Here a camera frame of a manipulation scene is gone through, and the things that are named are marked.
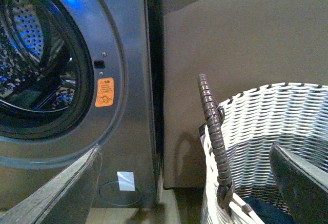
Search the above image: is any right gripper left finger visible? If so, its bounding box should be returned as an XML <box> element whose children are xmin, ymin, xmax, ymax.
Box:
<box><xmin>1</xmin><ymin>145</ymin><xmax>103</xmax><ymax>223</ymax></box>

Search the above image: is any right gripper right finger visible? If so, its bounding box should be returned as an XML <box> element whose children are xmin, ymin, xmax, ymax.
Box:
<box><xmin>269</xmin><ymin>144</ymin><xmax>327</xmax><ymax>223</ymax></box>

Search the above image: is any navy blue mesh garment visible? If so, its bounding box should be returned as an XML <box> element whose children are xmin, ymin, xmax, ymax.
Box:
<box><xmin>243</xmin><ymin>197</ymin><xmax>295</xmax><ymax>224</ymax></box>

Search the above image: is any dark grey washing machine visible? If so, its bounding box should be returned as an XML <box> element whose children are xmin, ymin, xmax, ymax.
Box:
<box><xmin>1</xmin><ymin>0</ymin><xmax>158</xmax><ymax>210</ymax></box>

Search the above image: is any white woven laundry basket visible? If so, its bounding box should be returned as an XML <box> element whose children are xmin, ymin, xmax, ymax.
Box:
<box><xmin>198</xmin><ymin>79</ymin><xmax>327</xmax><ymax>223</ymax></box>

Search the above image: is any white tape patch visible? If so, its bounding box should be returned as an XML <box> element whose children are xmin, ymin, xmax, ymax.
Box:
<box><xmin>117</xmin><ymin>171</ymin><xmax>135</xmax><ymax>191</ymax></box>

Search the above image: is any orange warning sticker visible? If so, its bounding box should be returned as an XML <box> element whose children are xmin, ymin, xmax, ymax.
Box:
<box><xmin>95</xmin><ymin>77</ymin><xmax>115</xmax><ymax>107</ymax></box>

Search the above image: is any dark grey side cabinet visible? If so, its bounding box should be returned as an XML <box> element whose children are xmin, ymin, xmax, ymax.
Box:
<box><xmin>161</xmin><ymin>0</ymin><xmax>327</xmax><ymax>189</ymax></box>

